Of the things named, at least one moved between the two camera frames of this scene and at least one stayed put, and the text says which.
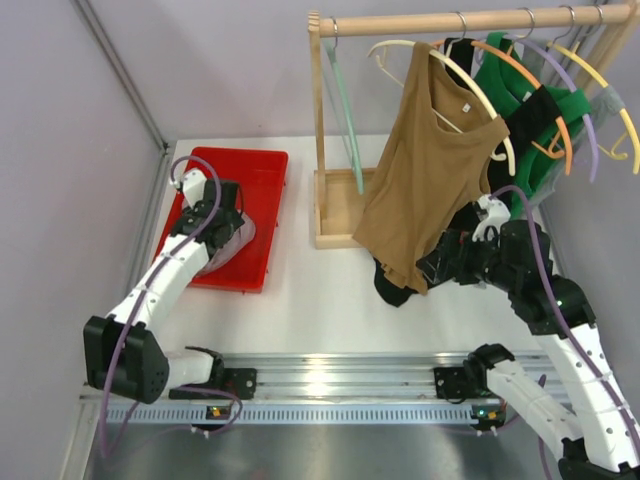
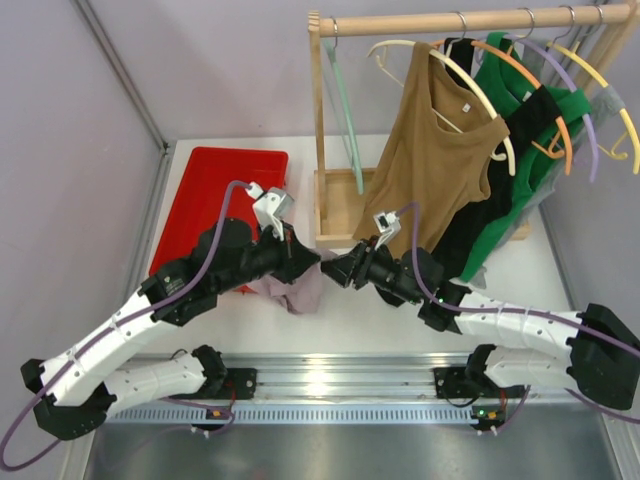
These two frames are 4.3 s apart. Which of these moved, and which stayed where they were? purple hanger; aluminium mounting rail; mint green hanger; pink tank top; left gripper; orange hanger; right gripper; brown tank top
Moved: left gripper; right gripper; pink tank top
Stayed: orange hanger; aluminium mounting rail; purple hanger; mint green hanger; brown tank top
